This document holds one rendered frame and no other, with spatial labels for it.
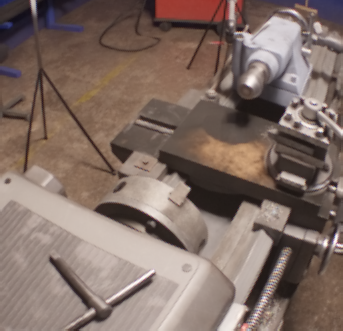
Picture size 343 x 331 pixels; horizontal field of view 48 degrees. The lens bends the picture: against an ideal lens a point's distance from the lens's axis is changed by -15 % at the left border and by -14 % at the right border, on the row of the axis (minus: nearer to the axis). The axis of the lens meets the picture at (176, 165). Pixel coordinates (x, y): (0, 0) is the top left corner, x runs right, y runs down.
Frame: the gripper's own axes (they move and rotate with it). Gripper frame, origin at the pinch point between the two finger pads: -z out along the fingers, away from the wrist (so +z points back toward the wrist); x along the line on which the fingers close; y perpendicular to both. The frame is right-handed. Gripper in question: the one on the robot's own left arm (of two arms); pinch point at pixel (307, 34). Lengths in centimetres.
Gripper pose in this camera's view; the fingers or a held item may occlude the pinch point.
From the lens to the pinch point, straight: 199.2
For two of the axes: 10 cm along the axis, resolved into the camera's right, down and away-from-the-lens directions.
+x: 4.5, -6.1, 6.5
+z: 8.9, 3.1, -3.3
